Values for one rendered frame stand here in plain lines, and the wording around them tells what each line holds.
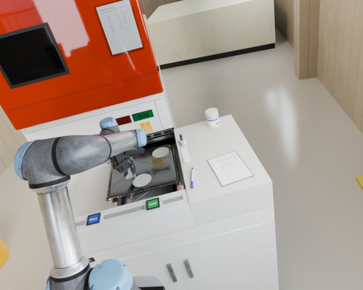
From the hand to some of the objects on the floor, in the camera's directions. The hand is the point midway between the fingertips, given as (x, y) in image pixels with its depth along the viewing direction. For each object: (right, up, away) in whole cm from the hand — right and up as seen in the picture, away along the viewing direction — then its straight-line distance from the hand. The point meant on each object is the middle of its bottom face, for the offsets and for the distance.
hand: (134, 176), depth 149 cm
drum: (-139, -84, +98) cm, 190 cm away
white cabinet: (+32, -73, +47) cm, 92 cm away
